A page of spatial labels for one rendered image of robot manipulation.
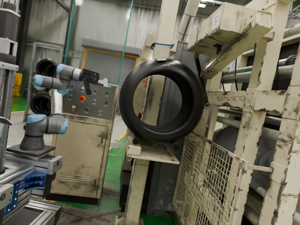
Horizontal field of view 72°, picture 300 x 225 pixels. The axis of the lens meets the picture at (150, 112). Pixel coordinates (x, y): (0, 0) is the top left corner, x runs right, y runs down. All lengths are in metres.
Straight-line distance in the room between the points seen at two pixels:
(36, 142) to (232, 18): 1.43
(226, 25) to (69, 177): 1.92
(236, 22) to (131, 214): 1.68
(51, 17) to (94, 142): 11.01
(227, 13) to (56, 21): 11.62
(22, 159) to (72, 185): 0.82
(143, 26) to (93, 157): 9.60
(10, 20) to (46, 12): 11.57
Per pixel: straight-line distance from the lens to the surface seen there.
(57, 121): 1.59
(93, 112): 2.15
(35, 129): 1.57
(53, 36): 12.43
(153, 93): 1.73
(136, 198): 1.95
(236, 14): 1.32
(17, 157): 1.66
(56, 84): 1.50
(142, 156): 1.42
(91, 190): 2.32
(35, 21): 13.11
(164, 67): 1.37
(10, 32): 1.41
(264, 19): 1.27
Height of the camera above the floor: 1.21
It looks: 4 degrees down
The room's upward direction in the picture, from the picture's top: 10 degrees clockwise
